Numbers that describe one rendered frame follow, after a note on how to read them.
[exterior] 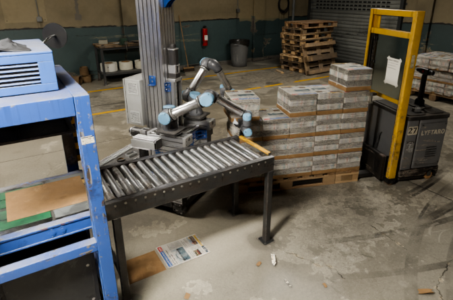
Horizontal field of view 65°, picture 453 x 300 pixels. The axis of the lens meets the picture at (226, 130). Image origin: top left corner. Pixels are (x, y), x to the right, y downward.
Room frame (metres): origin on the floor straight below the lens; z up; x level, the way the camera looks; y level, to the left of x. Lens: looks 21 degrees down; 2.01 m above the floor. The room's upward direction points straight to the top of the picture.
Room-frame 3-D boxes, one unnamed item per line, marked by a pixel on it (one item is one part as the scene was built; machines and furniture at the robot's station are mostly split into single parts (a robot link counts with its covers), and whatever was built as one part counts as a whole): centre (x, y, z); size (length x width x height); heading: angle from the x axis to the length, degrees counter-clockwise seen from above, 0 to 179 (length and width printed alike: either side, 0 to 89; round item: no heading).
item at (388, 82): (3.88, -1.76, 1.27); 0.57 x 0.01 x 0.65; 13
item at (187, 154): (2.53, 0.23, 0.77); 0.47 x 0.05 x 0.05; 31
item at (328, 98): (3.72, -1.03, 0.95); 0.38 x 0.29 x 0.23; 13
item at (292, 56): (10.23, -2.28, 0.65); 1.33 x 0.94 x 1.30; 125
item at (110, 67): (9.04, 2.29, 0.55); 1.80 x 0.70 x 1.09; 121
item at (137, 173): (2.30, 0.62, 0.77); 0.47 x 0.05 x 0.05; 31
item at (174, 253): (2.45, 0.37, 0.00); 0.37 x 0.28 x 0.01; 121
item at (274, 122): (3.62, -0.61, 0.42); 1.17 x 0.39 x 0.83; 103
